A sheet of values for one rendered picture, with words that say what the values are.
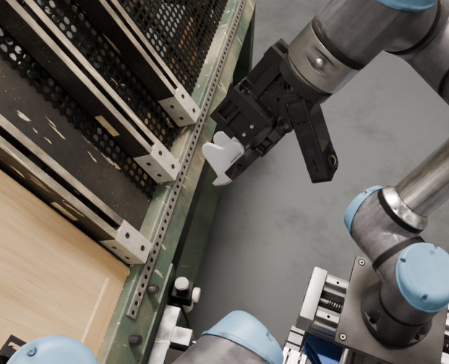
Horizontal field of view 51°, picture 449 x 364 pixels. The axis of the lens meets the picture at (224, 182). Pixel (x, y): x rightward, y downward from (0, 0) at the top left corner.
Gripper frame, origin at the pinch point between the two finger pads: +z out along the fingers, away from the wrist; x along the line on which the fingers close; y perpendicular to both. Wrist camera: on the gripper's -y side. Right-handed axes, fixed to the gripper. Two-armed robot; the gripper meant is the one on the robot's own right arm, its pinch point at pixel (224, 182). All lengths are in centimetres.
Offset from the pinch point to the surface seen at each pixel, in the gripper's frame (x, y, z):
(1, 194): -6, 31, 49
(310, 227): -140, -55, 96
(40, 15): -33, 54, 29
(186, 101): -74, 23, 47
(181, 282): -36, -14, 67
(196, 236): -98, -14, 114
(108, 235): -22, 9, 56
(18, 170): -10, 32, 45
